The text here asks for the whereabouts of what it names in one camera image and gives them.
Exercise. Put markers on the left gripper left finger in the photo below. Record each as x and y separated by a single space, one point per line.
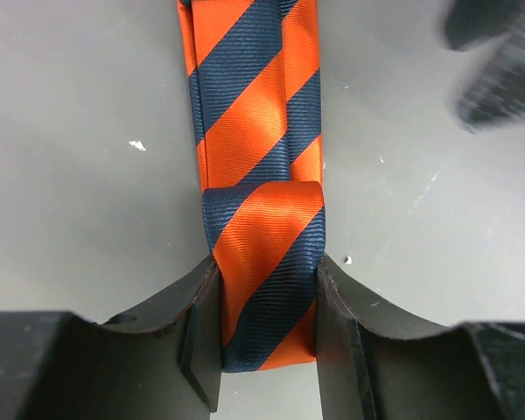
160 359

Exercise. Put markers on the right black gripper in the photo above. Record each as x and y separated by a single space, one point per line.
495 95

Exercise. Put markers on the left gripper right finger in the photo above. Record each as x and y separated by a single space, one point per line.
377 361

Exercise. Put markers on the orange navy striped tie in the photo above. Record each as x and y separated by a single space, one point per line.
253 72

